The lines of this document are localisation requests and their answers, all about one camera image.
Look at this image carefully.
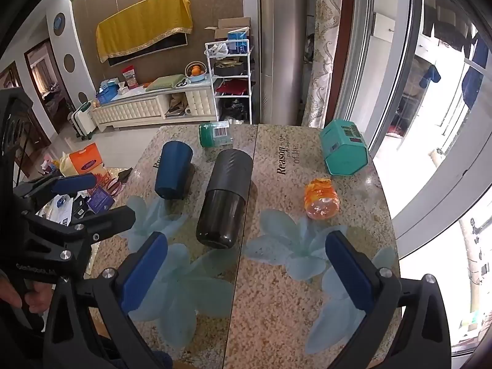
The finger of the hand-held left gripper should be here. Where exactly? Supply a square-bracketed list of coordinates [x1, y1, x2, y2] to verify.
[13, 173, 97, 210]
[21, 205, 137, 247]

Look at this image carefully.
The green plastic jar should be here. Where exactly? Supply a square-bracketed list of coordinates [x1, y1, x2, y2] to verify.
[198, 121, 234, 148]

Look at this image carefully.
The dark blue hanging garment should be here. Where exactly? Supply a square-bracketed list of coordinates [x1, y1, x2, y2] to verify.
[461, 36, 490, 110]

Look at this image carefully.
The white television cabinet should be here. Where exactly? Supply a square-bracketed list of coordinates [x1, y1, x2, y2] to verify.
[92, 78, 219, 133]

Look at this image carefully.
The blue and white packet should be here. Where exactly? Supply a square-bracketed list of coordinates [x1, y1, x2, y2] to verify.
[226, 28, 249, 54]

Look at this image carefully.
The wooden door frame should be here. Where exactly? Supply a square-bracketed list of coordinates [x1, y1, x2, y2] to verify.
[24, 38, 74, 125]

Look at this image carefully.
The purple box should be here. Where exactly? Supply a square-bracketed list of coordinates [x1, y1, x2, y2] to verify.
[86, 185, 116, 213]

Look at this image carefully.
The black cup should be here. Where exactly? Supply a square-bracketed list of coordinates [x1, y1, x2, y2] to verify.
[196, 148, 255, 250]

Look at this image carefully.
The orange plastic jar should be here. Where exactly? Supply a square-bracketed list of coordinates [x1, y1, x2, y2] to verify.
[304, 177, 342, 220]

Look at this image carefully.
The red cloth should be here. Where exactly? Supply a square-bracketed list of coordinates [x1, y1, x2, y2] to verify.
[215, 80, 249, 95]

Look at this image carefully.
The fruit bowl with oranges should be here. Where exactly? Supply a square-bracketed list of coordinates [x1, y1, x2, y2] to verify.
[184, 61, 210, 83]

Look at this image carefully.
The sliding glass door frame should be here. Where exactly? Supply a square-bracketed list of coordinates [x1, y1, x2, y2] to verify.
[338, 0, 492, 356]

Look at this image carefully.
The orange tissue packet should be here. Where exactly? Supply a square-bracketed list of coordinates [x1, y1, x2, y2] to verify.
[69, 142, 107, 174]

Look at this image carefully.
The cardboard box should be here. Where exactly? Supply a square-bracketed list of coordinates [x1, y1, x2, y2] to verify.
[204, 17, 252, 41]

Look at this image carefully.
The blue cup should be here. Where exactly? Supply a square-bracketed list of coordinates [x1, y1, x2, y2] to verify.
[154, 141, 194, 201]

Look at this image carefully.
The black bag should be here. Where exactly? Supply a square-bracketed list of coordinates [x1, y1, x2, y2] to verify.
[214, 60, 249, 77]

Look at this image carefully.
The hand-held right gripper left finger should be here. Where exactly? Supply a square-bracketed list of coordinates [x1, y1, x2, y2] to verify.
[43, 232, 174, 369]

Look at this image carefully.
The green cushion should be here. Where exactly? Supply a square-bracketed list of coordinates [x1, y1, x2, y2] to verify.
[145, 73, 187, 92]

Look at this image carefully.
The blue basket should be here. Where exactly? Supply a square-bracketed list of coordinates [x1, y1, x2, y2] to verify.
[96, 78, 121, 103]

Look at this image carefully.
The white suitcase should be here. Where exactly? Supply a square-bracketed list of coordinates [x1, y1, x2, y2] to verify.
[69, 100, 97, 139]

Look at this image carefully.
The teal hexagonal box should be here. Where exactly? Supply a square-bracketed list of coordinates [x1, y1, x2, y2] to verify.
[319, 119, 372, 177]

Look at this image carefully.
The white shelf rack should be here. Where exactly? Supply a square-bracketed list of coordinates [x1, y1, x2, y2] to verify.
[204, 39, 255, 124]

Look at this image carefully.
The person's left hand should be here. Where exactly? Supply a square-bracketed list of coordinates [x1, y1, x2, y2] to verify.
[0, 270, 52, 318]

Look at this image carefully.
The white plastic bag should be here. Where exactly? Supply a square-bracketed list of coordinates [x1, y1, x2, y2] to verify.
[205, 42, 230, 58]

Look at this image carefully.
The blue hanging glove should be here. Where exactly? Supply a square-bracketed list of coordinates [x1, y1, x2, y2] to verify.
[419, 63, 441, 89]

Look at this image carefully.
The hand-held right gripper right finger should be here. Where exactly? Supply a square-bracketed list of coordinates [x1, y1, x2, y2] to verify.
[325, 231, 451, 369]

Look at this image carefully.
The grey standing air conditioner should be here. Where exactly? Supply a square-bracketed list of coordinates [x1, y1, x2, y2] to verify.
[258, 0, 308, 126]

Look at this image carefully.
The black television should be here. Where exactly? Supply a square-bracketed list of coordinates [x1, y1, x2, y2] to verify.
[107, 32, 189, 67]

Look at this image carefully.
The patterned curtain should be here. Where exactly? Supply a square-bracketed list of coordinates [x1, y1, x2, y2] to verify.
[301, 0, 345, 130]

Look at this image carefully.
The yellow cloth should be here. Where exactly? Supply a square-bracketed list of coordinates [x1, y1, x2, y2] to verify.
[95, 0, 193, 64]

